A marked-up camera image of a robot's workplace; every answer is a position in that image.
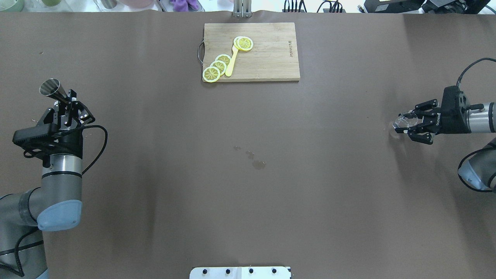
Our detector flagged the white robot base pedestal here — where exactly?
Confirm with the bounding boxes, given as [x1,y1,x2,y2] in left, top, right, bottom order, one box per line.
[189,265,292,279]

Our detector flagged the lemon slice end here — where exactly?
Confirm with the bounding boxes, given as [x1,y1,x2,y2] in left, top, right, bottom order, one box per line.
[202,66,222,83]

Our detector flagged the purple cloth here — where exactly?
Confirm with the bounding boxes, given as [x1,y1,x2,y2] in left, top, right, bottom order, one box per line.
[169,0,201,12]

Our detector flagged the clear glass cup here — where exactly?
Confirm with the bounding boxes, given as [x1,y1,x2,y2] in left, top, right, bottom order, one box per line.
[392,110,419,134]

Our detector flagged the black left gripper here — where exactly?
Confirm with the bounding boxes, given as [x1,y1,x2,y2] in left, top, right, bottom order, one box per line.
[37,90,96,157]

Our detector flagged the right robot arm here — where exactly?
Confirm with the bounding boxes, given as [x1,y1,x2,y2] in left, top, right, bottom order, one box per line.
[392,86,496,193]

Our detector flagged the lemon slice near spoon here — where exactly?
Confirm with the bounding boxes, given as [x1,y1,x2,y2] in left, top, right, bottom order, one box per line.
[215,53,231,65]

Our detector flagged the lemon slice middle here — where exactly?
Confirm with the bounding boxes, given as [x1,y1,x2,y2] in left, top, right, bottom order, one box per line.
[210,60,228,76]

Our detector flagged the wooden cutting board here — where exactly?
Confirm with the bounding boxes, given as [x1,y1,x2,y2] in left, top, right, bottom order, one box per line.
[202,22,300,82]

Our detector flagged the aluminium frame post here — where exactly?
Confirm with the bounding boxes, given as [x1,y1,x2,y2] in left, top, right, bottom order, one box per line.
[233,0,253,18]

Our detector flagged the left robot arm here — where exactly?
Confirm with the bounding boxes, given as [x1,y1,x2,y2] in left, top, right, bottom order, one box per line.
[1,90,95,279]

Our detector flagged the yellow plastic spoon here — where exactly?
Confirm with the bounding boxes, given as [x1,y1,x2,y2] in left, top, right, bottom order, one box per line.
[225,36,242,77]

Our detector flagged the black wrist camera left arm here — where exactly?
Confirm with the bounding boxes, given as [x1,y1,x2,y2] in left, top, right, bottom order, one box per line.
[12,123,59,150]

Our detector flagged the steel measuring jigger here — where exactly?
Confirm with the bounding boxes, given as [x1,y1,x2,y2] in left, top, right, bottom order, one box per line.
[39,78,72,104]

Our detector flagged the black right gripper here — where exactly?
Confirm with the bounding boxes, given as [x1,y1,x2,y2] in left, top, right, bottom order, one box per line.
[394,86,471,145]

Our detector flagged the green white bowl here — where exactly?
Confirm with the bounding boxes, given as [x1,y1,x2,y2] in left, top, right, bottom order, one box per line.
[0,0,25,12]

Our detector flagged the lemon slice on spoon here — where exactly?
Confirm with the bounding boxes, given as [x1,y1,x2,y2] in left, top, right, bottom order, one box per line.
[234,36,254,51]

